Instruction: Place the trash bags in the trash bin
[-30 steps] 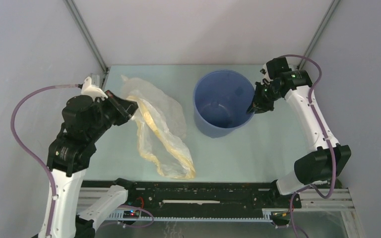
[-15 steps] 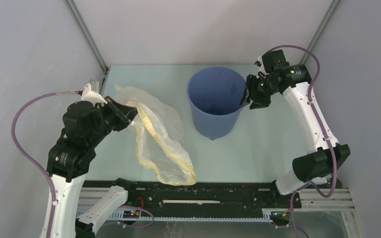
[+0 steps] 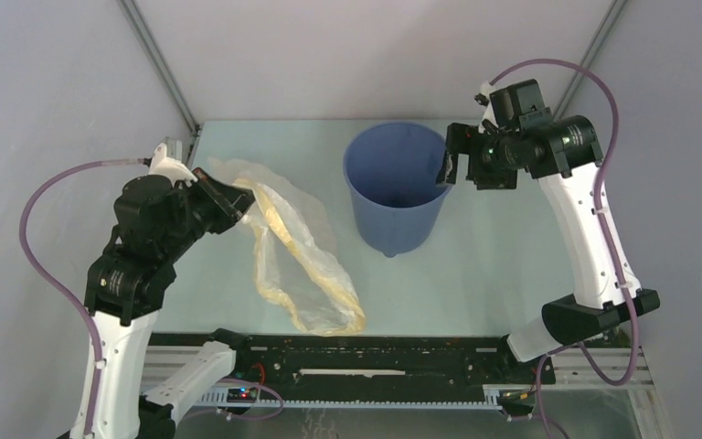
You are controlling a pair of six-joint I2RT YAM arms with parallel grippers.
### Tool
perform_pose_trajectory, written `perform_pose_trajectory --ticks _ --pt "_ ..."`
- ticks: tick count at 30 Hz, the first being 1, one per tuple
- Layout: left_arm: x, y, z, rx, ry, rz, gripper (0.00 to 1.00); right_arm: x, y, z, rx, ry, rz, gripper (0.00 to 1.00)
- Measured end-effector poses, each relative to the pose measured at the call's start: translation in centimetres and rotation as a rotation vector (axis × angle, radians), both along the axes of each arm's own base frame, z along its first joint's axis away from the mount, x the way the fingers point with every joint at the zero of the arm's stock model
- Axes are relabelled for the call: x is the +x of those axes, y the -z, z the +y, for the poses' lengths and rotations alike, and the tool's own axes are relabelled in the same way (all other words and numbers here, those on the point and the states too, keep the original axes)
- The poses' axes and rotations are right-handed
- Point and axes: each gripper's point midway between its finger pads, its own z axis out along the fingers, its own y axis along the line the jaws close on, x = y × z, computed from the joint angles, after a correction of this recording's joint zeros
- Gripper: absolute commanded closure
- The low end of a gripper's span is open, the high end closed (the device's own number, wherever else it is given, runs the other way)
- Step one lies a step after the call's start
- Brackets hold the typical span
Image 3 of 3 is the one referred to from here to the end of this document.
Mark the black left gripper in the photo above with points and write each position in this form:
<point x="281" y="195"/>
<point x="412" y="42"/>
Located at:
<point x="233" y="201"/>

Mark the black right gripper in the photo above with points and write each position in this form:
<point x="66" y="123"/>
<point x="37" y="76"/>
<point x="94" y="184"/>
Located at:
<point x="464" y="139"/>

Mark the blue plastic trash bin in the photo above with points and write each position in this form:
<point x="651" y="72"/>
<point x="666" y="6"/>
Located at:
<point x="391" y="173"/>

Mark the translucent cream plastic trash bag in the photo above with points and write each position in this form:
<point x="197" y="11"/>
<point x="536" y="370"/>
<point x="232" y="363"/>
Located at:
<point x="295" y="264"/>

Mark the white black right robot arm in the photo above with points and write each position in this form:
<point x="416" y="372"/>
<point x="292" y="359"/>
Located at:
<point x="568" y="162"/>

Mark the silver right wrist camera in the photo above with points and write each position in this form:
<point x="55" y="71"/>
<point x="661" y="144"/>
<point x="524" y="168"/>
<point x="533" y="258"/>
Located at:
<point x="487" y="123"/>

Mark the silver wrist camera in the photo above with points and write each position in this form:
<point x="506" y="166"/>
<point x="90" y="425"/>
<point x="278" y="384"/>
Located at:
<point x="487" y="123"/>
<point x="163" y="164"/>

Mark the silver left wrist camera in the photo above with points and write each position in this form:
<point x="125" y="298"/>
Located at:
<point x="163" y="164"/>

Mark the left aluminium frame post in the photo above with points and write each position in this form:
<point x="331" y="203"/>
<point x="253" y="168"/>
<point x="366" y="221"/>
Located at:
<point x="145" y="36"/>

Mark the aluminium frame post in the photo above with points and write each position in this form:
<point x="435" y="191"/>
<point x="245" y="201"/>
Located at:
<point x="592" y="53"/>
<point x="145" y="36"/>

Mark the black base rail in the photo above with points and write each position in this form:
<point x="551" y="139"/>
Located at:
<point x="396" y="367"/>

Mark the right aluminium frame post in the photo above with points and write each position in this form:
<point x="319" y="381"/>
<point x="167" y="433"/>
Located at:
<point x="592" y="53"/>

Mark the white slotted cable duct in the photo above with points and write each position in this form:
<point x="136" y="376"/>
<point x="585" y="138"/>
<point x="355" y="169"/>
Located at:
<point x="486" y="399"/>

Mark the aluminium base extrusion rail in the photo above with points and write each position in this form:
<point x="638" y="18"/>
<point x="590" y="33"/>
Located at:
<point x="568" y="370"/>

